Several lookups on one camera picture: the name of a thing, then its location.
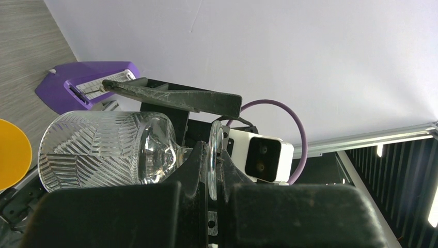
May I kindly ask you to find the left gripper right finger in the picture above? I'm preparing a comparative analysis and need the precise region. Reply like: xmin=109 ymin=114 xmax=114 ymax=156
xmin=217 ymin=151 xmax=388 ymax=247

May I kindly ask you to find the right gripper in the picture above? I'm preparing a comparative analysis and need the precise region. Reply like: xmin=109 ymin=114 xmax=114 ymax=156
xmin=102 ymin=79 xmax=259 ymax=148

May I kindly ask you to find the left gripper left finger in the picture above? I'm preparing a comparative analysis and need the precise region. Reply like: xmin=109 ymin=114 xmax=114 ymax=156
xmin=20 ymin=142 xmax=208 ymax=247

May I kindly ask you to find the clear stemless wine glass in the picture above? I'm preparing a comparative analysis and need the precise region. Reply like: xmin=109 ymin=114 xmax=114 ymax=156
xmin=37 ymin=110 xmax=225 ymax=202

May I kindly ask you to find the orange plastic goblet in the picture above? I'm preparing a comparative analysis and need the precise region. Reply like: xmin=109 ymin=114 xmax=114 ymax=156
xmin=1 ymin=119 xmax=33 ymax=190

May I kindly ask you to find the purple tape dispenser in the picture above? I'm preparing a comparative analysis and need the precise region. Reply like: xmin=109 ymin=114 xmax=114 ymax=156
xmin=35 ymin=61 xmax=140 ymax=115

